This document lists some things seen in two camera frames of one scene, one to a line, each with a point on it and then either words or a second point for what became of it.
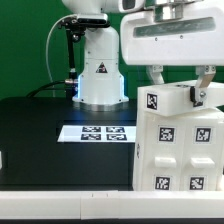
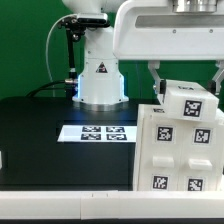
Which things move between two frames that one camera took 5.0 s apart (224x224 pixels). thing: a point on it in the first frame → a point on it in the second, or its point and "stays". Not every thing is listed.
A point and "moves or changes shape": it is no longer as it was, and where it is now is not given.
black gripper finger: (204, 76) → (214, 85)
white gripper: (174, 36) stays
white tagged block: (164, 150) stays
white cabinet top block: (175, 99) moves or changes shape
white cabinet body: (179, 152) stays
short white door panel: (202, 157) stays
